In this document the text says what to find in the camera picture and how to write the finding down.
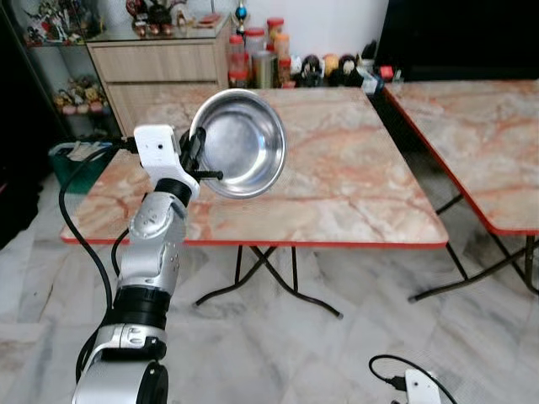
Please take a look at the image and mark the orange filled red lid jar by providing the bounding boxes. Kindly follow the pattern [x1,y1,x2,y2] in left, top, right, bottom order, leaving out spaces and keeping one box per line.
[266,17,291,85]

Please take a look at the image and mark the marble pattern folding table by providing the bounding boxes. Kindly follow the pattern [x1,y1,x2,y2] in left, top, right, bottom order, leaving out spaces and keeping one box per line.
[61,84,450,319]
[383,80,539,304]

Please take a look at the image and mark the light wooden drawer cabinet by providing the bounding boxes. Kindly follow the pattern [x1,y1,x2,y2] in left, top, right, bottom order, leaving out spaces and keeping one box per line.
[87,17,232,136]

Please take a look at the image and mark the small colourful figurines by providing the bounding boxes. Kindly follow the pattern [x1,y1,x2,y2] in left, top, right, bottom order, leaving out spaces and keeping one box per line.
[53,76,106,114]

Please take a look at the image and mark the glass display shelf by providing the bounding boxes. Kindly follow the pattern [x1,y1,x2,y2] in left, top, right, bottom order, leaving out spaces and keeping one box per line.
[13,0,115,140]

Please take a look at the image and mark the red lid plastic jar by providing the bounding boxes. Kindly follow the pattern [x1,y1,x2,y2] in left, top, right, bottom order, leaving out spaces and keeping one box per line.
[244,28,269,60]
[226,35,251,89]

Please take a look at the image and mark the white blue small box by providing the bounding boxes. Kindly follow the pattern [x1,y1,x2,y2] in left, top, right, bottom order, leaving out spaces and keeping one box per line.
[358,67,380,92]

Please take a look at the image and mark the blue glass ornament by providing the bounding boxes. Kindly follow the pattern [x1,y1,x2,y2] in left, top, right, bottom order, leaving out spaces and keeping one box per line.
[234,0,249,35]

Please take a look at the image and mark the green plastic basket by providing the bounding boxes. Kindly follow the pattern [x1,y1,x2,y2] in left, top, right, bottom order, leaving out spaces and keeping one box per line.
[49,141,115,196]

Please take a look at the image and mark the stainless steel bowl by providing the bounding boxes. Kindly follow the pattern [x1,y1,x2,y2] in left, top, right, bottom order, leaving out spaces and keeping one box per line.
[189,88,287,199]

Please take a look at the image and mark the black television screen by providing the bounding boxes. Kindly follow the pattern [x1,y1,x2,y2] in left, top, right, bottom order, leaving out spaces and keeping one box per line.
[375,0,539,82]

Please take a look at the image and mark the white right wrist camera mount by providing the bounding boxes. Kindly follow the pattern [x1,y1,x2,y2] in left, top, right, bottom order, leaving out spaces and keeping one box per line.
[404,369,440,404]

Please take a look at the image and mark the metal tin canister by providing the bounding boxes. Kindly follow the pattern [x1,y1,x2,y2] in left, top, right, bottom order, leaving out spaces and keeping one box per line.
[253,50,279,89]

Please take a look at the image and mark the black white figurine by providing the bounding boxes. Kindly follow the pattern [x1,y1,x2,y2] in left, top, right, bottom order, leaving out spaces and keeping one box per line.
[335,55,361,88]
[299,55,325,88]

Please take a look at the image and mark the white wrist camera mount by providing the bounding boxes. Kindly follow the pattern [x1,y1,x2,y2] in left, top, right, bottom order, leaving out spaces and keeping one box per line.
[404,369,440,404]
[133,124,201,199]

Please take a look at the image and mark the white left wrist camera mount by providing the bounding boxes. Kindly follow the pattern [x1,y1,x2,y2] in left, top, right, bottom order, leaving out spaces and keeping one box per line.
[133,124,201,199]

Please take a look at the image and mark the toy robot figurines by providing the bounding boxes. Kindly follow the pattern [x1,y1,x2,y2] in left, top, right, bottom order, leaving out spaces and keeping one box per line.
[24,0,92,45]

